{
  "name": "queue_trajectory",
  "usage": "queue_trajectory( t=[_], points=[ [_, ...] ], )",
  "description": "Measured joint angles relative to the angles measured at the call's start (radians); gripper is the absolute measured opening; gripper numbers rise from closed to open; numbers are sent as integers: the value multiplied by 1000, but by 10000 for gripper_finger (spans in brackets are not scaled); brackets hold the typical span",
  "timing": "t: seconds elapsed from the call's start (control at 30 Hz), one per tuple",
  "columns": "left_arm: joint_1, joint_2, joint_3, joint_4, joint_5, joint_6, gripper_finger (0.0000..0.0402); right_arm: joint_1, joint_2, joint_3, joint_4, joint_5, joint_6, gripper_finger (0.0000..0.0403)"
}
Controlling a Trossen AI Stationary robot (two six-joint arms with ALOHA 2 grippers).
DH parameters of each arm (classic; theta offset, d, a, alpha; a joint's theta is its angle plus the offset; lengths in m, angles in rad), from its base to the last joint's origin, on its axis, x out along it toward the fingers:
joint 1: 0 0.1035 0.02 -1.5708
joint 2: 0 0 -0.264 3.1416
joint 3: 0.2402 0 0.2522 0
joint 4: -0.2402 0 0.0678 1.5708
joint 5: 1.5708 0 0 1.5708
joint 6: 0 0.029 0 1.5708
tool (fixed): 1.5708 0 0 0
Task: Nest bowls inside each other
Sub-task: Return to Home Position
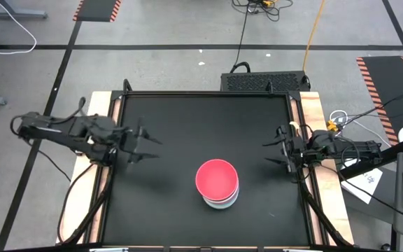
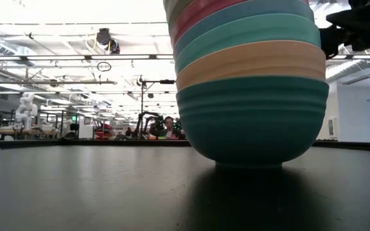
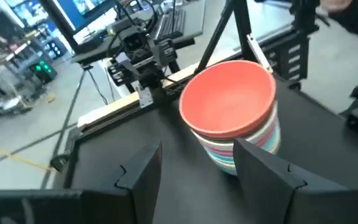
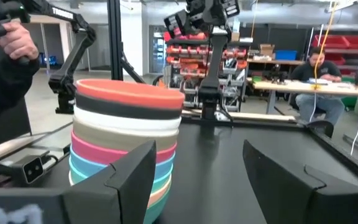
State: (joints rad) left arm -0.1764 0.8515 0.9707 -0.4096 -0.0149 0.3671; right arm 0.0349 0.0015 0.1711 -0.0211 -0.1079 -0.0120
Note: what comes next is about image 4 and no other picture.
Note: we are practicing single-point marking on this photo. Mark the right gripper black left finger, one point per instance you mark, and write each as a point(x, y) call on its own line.
point(120, 199)

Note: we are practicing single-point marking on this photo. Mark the khaki beige bowl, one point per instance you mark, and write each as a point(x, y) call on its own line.
point(113, 140)

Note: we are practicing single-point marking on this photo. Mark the person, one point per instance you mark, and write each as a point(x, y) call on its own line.
point(328, 70)

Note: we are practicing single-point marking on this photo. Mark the person's forearm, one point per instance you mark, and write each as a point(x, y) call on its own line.
point(2, 87)

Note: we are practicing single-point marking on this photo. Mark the black camera box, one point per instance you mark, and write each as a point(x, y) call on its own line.
point(31, 169)

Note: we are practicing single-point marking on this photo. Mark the green bowl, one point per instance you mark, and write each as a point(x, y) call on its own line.
point(154, 213)

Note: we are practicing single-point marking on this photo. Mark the blue storage bin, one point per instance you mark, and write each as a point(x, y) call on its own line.
point(286, 55)

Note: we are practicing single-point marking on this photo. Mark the red shelf bins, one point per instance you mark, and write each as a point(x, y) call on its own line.
point(343, 42)

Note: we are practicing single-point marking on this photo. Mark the white bowl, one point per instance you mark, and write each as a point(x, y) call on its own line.
point(120, 123)

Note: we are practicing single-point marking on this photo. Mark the black table edge rail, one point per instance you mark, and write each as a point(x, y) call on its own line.
point(346, 161)

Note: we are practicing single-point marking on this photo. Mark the black diagonal frame brace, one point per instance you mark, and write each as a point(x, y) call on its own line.
point(132, 70)

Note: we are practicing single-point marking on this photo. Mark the blue bowl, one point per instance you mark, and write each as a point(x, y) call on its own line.
point(85, 166)

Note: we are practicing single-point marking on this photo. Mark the dark upright panel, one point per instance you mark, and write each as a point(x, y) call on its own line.
point(11, 130)

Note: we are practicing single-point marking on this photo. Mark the wooden workbench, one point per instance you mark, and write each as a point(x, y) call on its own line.
point(291, 86)

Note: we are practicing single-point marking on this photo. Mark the person's hand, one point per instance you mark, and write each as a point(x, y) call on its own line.
point(19, 42)

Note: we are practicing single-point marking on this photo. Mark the dark grey bowl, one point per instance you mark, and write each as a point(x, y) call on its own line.
point(120, 109)

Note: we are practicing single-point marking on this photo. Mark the red bin storage rack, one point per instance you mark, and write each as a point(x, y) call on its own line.
point(191, 59)

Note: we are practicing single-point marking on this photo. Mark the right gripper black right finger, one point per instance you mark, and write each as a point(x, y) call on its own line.
point(291, 199)

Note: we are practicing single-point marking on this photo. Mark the coral red bowl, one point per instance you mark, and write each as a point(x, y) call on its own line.
point(129, 93)

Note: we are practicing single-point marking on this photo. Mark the cardboard box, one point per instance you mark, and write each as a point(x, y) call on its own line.
point(266, 49)

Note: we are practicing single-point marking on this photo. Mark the black frame upright post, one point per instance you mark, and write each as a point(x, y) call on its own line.
point(115, 40)

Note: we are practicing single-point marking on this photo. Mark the magenta bowl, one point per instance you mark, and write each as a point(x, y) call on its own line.
point(92, 152)

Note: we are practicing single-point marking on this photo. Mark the black benchtop device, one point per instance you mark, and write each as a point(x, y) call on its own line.
point(275, 74)

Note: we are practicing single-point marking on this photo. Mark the black rounded corner piece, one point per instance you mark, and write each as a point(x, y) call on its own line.
point(320, 127)

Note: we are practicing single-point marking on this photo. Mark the green crate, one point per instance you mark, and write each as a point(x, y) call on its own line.
point(350, 102)

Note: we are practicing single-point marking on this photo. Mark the turquoise bowl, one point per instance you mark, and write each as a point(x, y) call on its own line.
point(162, 184)

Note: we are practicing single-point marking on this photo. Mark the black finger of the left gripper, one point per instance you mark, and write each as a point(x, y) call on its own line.
point(231, 7)
point(176, 23)

